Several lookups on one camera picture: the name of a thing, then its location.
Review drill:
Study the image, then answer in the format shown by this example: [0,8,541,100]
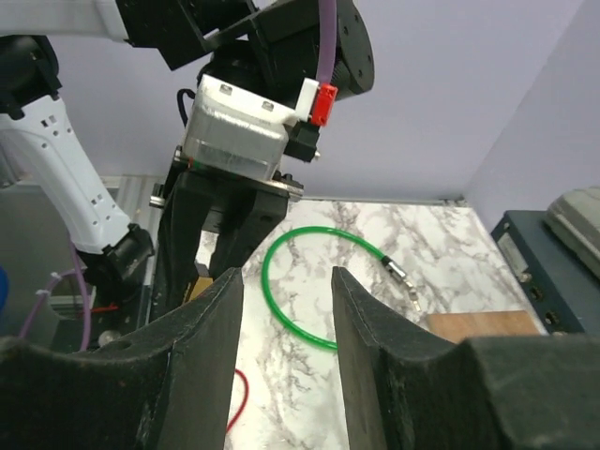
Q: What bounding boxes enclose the dark network switch box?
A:
[491,210,599,335]

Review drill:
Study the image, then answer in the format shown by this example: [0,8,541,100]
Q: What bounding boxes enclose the red cable seal lock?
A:
[224,367,249,435]

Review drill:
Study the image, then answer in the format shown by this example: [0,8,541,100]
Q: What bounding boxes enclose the wooden board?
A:
[421,310,547,344]

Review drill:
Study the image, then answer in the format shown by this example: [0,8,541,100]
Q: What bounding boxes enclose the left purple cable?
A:
[18,0,338,353]

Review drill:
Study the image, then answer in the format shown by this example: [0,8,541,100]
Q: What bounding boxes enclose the grey plastic case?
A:
[544,186,599,278]

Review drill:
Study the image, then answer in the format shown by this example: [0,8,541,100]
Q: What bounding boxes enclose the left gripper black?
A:
[150,148,304,322]

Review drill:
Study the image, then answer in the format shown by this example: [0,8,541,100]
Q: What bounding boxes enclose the aluminium extrusion rail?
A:
[100,175,163,230]

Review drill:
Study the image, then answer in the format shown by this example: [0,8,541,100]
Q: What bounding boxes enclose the green cable loop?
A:
[260,225,423,352]

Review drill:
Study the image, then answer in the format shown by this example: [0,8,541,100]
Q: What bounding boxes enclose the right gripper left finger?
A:
[1,268,244,449]

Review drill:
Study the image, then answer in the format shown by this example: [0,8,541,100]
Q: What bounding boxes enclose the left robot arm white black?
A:
[1,1,375,315]

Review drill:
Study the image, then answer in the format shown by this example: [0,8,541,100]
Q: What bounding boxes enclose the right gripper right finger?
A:
[331,267,599,449]

